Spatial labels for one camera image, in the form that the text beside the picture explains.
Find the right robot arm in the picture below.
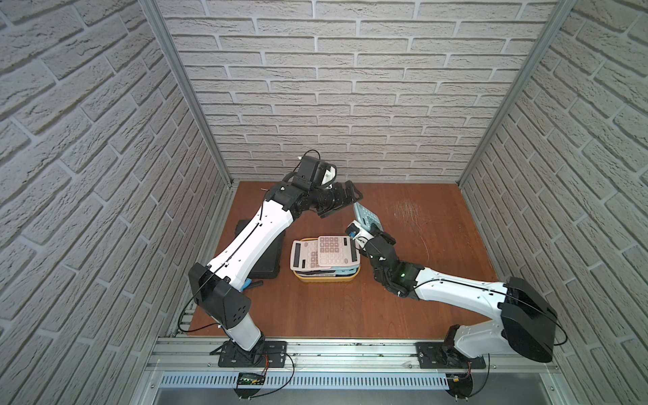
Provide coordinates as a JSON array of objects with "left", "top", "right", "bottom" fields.
[{"left": 354, "top": 234, "right": 566, "bottom": 363}]

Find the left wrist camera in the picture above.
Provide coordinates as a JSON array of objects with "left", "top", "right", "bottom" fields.
[{"left": 292, "top": 156, "right": 338, "bottom": 191}]

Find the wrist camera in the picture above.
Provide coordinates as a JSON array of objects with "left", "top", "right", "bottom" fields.
[
  {"left": 347, "top": 229, "right": 373, "bottom": 251},
  {"left": 292, "top": 156, "right": 338, "bottom": 191}
]

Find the white calculator front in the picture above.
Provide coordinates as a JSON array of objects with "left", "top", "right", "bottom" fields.
[{"left": 290, "top": 238, "right": 321, "bottom": 273}]

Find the small hammer blue handle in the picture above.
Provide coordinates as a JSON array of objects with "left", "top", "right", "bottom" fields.
[{"left": 241, "top": 278, "right": 264, "bottom": 292}]

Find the yellow storage box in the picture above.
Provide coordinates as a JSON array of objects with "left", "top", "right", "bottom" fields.
[{"left": 293, "top": 267, "right": 360, "bottom": 284}]

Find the controller board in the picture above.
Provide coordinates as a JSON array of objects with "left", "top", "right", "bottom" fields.
[
  {"left": 445, "top": 374, "right": 474, "bottom": 399},
  {"left": 236, "top": 372, "right": 266, "bottom": 386}
]

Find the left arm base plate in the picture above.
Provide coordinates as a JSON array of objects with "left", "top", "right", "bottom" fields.
[{"left": 218, "top": 340, "right": 288, "bottom": 368}]

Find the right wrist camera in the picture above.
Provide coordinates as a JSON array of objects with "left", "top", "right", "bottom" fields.
[{"left": 347, "top": 229, "right": 373, "bottom": 251}]

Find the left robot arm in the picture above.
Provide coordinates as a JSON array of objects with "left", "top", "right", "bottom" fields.
[{"left": 188, "top": 180, "right": 363, "bottom": 354}]

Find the black tool case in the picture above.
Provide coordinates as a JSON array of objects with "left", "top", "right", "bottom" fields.
[{"left": 247, "top": 231, "right": 286, "bottom": 279}]

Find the left controller board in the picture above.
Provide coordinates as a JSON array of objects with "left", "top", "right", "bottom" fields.
[{"left": 236, "top": 372, "right": 266, "bottom": 386}]

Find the grey blue calculator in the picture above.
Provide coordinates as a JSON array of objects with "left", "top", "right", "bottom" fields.
[{"left": 301, "top": 267, "right": 359, "bottom": 278}]

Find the right controller board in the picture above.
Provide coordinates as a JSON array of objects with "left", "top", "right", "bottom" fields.
[{"left": 445, "top": 374, "right": 474, "bottom": 399}]

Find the white calculator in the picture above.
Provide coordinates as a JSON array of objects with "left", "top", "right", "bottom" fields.
[
  {"left": 317, "top": 236, "right": 359, "bottom": 268},
  {"left": 290, "top": 238, "right": 321, "bottom": 273}
]

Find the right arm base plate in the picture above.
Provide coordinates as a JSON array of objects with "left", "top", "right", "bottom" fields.
[{"left": 414, "top": 342, "right": 487, "bottom": 371}]

